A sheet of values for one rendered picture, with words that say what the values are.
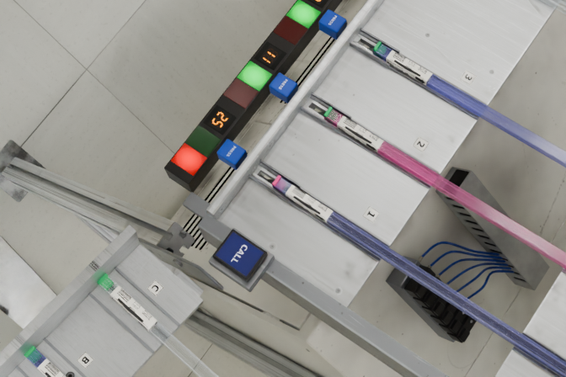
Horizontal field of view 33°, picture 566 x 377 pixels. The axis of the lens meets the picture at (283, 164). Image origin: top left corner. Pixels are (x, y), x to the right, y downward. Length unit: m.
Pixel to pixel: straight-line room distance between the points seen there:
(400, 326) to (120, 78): 0.74
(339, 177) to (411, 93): 0.14
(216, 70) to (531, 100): 0.67
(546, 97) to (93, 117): 0.83
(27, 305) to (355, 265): 0.88
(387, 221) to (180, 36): 0.88
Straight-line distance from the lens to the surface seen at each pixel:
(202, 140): 1.22
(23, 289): 1.87
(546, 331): 1.15
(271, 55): 1.26
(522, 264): 1.62
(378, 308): 1.49
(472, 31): 1.27
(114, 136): 1.89
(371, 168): 1.19
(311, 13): 1.29
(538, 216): 1.70
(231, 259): 1.11
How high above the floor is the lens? 1.72
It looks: 55 degrees down
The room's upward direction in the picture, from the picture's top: 104 degrees clockwise
